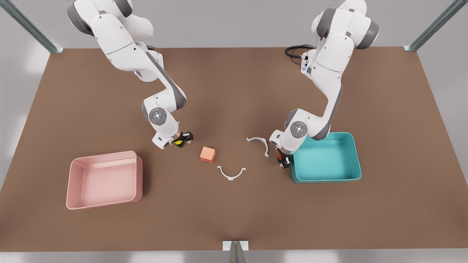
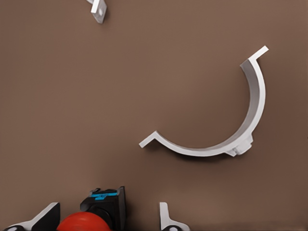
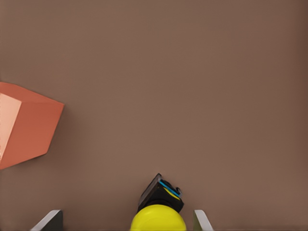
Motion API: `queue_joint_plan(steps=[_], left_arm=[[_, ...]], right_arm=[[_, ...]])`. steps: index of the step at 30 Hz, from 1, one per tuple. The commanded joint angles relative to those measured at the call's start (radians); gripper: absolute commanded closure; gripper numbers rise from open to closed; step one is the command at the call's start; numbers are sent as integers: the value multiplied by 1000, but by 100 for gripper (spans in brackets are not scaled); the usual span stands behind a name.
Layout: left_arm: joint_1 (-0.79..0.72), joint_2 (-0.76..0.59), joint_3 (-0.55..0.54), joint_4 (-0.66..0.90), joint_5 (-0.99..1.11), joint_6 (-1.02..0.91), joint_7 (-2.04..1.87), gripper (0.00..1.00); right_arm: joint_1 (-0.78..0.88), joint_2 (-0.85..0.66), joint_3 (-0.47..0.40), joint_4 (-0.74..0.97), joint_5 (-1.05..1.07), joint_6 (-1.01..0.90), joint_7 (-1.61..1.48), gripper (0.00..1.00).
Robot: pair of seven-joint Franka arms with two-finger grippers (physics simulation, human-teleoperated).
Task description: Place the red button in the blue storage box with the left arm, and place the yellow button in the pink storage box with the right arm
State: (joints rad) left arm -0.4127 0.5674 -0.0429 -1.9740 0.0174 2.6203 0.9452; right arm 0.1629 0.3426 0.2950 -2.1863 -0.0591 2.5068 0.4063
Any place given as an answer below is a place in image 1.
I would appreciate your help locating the yellow button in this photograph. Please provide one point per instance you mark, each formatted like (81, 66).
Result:
(178, 142)

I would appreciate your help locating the pink storage box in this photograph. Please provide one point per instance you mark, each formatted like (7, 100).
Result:
(104, 180)

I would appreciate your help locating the red button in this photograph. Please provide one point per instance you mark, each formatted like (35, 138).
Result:
(279, 159)

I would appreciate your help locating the white curved bracket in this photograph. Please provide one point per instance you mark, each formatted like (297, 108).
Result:
(230, 178)
(264, 143)

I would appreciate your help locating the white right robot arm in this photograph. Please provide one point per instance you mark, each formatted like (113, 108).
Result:
(120, 44)

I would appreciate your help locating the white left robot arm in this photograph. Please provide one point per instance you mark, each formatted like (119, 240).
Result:
(338, 47)

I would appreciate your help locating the silver frame post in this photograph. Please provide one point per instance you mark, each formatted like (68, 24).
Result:
(435, 25)
(236, 250)
(27, 25)

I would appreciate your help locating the blue storage box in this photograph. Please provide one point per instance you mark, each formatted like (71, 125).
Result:
(325, 159)

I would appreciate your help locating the orange cube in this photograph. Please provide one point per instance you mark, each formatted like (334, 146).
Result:
(207, 154)

